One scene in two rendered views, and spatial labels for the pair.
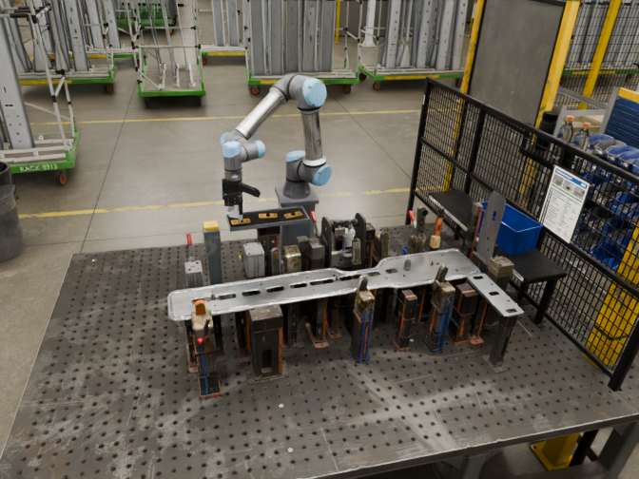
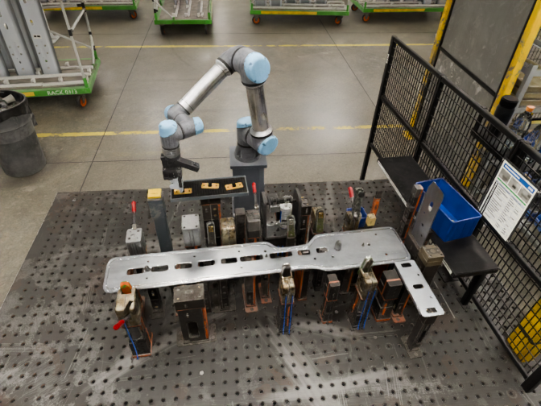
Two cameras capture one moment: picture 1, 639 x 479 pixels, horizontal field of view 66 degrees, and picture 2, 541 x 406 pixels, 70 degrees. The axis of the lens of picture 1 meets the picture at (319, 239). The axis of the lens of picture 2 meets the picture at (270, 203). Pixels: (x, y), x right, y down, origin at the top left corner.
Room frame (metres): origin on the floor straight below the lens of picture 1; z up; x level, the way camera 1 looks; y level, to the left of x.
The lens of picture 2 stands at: (0.58, -0.25, 2.35)
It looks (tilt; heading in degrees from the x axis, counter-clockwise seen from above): 41 degrees down; 8
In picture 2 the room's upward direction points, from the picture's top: 2 degrees clockwise
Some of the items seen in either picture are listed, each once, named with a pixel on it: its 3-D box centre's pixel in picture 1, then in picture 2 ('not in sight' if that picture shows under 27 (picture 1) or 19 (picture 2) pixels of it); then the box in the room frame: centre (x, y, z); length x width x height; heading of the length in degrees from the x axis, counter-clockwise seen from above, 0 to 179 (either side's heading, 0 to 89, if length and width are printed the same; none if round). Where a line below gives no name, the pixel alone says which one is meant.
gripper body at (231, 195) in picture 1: (232, 190); (172, 165); (1.93, 0.39, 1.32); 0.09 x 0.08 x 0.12; 108
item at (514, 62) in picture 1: (495, 123); (464, 74); (4.15, -1.47, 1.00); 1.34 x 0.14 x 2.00; 15
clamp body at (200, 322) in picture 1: (206, 354); (135, 324); (1.38, 0.41, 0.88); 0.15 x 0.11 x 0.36; 19
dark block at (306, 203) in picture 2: (364, 262); (301, 231); (2.02, -0.23, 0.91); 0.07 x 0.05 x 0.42; 19
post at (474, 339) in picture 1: (477, 312); (402, 295); (1.76, -0.73, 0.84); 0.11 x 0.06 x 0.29; 19
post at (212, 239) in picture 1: (214, 268); (162, 228); (1.91, 0.49, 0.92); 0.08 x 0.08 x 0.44; 19
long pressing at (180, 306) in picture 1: (332, 281); (262, 258); (1.73, -0.07, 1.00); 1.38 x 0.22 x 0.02; 109
